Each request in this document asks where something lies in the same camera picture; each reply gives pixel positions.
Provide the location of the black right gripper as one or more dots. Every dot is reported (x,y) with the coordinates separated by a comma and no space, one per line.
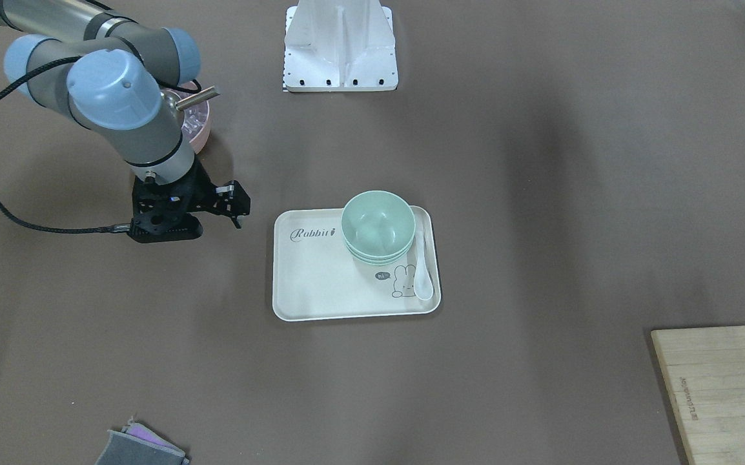
(226,199)

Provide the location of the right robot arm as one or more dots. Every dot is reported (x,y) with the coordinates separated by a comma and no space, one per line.
(108,73)

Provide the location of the cream rabbit serving tray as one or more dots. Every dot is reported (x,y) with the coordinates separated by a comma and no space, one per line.
(315,277)

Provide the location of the bamboo cutting board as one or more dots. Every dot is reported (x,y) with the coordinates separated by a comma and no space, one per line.
(704,377)

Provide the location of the metal ice scoop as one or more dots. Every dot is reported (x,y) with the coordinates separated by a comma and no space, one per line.
(181,101)

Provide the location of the pink bowl with ice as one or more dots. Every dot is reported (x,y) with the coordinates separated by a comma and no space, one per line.
(196,126)

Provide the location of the green bowl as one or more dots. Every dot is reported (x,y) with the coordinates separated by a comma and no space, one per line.
(379,262)
(377,222)
(370,257)

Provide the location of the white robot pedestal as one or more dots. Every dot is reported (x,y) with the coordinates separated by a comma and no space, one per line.
(339,46)

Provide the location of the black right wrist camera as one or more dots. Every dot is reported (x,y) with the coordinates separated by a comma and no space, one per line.
(231,201)

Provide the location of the green bowl on tray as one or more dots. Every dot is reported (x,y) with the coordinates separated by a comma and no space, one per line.
(379,262)

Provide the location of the grey folded cloth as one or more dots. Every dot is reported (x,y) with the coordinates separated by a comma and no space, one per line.
(136,443)

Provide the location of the white ceramic spoon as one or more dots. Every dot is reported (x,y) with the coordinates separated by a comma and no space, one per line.
(423,286)

